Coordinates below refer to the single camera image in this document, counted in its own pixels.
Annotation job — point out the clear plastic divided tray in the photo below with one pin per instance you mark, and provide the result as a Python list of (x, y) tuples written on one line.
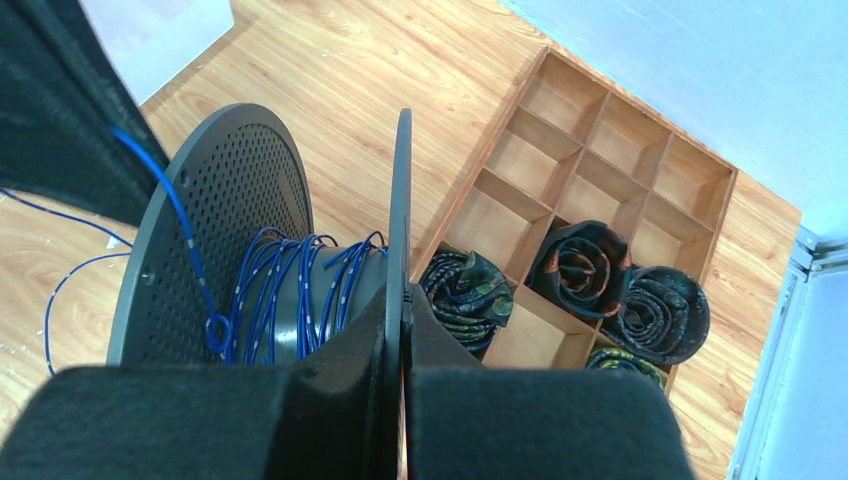
[(148, 42)]

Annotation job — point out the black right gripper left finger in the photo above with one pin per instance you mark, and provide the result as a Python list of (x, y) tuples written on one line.
[(315, 419)]

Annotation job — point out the dark grey filament spool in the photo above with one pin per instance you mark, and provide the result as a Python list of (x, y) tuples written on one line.
[(227, 269)]

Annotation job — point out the aluminium corner frame post right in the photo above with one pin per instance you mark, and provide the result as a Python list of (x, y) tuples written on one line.
[(795, 421)]

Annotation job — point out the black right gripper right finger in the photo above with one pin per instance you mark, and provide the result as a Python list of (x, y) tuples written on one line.
[(467, 421)]

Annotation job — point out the wooden compartment organizer tray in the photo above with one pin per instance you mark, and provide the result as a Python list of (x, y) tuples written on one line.
[(603, 220)]

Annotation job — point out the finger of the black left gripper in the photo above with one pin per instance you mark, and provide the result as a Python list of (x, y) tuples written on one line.
[(60, 101)]

